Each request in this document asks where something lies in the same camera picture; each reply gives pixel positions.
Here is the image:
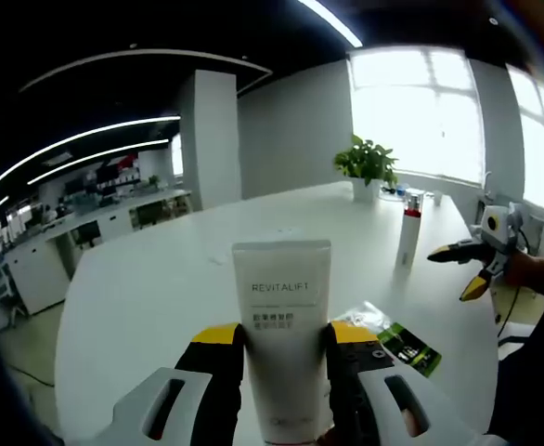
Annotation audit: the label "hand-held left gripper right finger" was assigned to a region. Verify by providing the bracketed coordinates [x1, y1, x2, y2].
[325, 320, 489, 446]

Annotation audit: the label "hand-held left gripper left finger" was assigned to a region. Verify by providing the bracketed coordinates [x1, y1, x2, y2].
[90, 322, 246, 446]

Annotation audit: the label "skincare bottle red collar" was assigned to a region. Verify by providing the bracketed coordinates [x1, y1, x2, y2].
[395, 192, 425, 271]

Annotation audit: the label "green skincare sachet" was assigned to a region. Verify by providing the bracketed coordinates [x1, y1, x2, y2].
[376, 321, 443, 380]

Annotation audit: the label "white skincare tube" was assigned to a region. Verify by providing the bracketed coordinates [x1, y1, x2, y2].
[231, 239, 333, 443]

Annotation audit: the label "person's right hand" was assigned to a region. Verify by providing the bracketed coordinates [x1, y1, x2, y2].
[501, 250, 536, 289]

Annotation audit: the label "person's left hand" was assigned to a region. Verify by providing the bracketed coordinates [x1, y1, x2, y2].
[317, 411, 345, 446]

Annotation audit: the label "blue and white items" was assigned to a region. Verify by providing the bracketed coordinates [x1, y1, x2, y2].
[379, 183, 429, 202]

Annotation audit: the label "large bright window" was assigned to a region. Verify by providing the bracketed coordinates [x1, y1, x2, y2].
[506, 62, 544, 219]
[348, 46, 485, 187]

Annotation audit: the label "person's dark clothed torso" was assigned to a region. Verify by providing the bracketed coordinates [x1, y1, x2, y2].
[485, 208, 544, 446]

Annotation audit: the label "potted green plant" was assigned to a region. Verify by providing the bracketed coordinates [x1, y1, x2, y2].
[334, 134, 399, 203]

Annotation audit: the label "white office counter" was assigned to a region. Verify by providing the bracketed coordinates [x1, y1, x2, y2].
[2, 188, 194, 317]

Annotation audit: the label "long ceiling light strip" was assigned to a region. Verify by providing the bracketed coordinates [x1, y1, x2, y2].
[297, 0, 364, 47]

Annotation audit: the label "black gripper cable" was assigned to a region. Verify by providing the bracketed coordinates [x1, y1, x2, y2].
[494, 227, 529, 336]

